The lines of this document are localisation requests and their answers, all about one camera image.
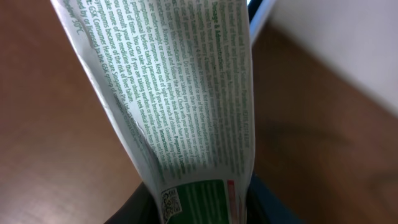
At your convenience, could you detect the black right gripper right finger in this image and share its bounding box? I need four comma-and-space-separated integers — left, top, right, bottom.
246, 174, 303, 224

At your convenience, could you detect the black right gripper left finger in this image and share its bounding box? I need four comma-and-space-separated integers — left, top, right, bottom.
104, 183, 161, 224

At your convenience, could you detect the white green toothpaste box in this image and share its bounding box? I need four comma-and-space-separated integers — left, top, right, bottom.
52, 0, 255, 223

